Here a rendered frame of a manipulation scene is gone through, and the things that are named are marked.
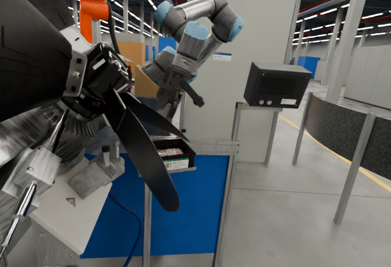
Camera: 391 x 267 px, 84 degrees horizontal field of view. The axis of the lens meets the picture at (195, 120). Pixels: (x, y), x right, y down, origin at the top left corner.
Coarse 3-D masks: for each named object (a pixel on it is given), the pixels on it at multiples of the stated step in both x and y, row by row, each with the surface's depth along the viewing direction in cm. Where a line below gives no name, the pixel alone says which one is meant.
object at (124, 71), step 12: (96, 48) 47; (108, 48) 53; (96, 60) 46; (108, 60) 46; (120, 60) 56; (96, 72) 46; (108, 72) 47; (120, 72) 48; (84, 84) 47; (96, 84) 47; (108, 84) 48; (120, 84) 49; (132, 84) 52; (84, 96) 49; (96, 96) 50; (84, 108) 48; (96, 108) 52
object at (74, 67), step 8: (72, 56) 41; (80, 56) 43; (72, 64) 41; (80, 64) 44; (72, 72) 42; (80, 72) 45; (72, 80) 43; (80, 80) 45; (80, 88) 46; (64, 96) 42; (72, 96) 44
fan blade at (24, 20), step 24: (0, 0) 26; (24, 0) 30; (0, 24) 26; (24, 24) 30; (48, 24) 34; (0, 48) 26; (24, 48) 29; (48, 48) 34; (0, 72) 26; (24, 72) 30; (48, 72) 35; (0, 96) 27; (24, 96) 31; (48, 96) 36; (0, 120) 27
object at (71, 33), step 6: (66, 30) 49; (72, 30) 50; (66, 36) 49; (72, 36) 50; (78, 36) 51; (72, 42) 50; (78, 42) 51; (84, 42) 51; (72, 48) 50; (78, 48) 50; (84, 48) 51
